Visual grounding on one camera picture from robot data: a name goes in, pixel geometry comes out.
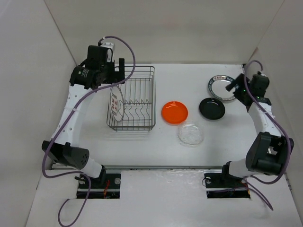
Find black plate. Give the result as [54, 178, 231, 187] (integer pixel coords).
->
[199, 97, 225, 121]

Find white plate with dark rim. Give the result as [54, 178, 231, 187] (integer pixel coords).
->
[208, 75, 238, 102]

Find aluminium table edge rail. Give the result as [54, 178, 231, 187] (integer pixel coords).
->
[48, 163, 222, 170]

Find white plate with red characters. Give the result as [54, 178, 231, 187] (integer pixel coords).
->
[109, 86, 125, 122]

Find clear glass plate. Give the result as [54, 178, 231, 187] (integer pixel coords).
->
[178, 121, 205, 147]

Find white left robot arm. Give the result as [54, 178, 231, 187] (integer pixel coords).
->
[42, 43, 125, 188]

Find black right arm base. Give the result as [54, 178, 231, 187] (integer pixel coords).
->
[202, 173, 250, 199]

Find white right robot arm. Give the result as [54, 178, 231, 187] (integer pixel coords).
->
[219, 72, 294, 186]

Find grey wire dish rack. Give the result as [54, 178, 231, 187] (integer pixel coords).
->
[107, 65, 156, 131]

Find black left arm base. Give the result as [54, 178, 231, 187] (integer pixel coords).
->
[75, 170, 121, 199]

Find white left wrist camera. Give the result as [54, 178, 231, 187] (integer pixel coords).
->
[98, 37, 115, 62]

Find orange plastic plate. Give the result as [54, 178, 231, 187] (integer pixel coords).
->
[161, 101, 188, 124]

